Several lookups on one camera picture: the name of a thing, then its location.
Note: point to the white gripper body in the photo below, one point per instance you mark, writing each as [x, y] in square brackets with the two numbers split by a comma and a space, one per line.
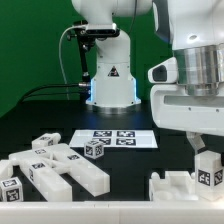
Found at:
[173, 109]

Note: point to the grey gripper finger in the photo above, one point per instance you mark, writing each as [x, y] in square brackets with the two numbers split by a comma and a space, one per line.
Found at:
[195, 141]

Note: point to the white chair seat part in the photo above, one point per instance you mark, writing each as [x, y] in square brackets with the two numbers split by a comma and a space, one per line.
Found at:
[175, 186]

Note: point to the white tagged cube nut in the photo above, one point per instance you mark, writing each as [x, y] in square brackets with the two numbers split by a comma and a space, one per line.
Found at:
[93, 149]

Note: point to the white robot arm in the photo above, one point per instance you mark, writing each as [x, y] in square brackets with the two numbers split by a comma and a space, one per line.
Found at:
[188, 88]

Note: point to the white marker sheet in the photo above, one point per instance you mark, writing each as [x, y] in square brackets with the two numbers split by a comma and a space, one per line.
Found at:
[115, 138]

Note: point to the white tagged cube left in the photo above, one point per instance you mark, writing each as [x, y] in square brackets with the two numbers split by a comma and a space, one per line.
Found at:
[11, 190]

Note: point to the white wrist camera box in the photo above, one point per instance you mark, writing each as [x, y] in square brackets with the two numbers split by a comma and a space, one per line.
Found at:
[164, 73]

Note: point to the white front rail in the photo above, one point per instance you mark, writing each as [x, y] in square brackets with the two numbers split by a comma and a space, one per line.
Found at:
[190, 212]

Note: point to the black camera on stand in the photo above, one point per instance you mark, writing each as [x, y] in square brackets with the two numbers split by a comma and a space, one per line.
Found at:
[102, 30]

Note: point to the black camera stand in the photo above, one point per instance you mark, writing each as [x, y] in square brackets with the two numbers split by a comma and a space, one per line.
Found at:
[85, 43]

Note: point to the white chair back frame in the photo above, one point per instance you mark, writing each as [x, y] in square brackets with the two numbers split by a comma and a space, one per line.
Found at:
[44, 166]

